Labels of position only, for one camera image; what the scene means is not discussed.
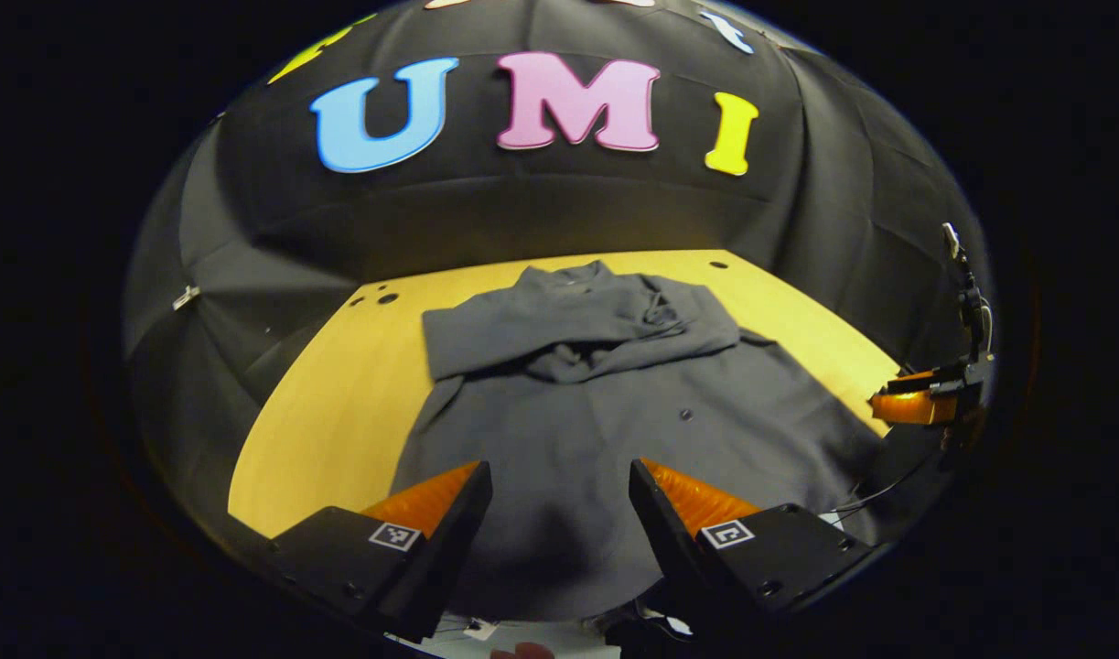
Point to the white cloth clip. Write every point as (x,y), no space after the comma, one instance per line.
(186,297)

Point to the black backdrop cloth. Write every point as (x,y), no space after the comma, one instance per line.
(559,210)

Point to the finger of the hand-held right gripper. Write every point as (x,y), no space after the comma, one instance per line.
(925,380)
(911,407)

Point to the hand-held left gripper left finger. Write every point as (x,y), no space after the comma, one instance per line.
(449,549)

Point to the grey button-up shirt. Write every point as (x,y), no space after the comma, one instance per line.
(568,421)

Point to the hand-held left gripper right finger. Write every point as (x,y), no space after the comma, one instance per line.
(669,549)

